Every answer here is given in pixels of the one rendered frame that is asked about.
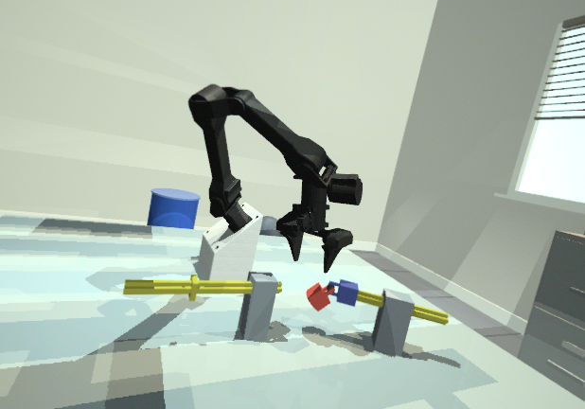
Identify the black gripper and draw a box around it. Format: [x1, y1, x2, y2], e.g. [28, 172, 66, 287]
[283, 200, 353, 273]

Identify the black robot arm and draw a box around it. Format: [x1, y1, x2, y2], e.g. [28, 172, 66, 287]
[187, 84, 363, 238]

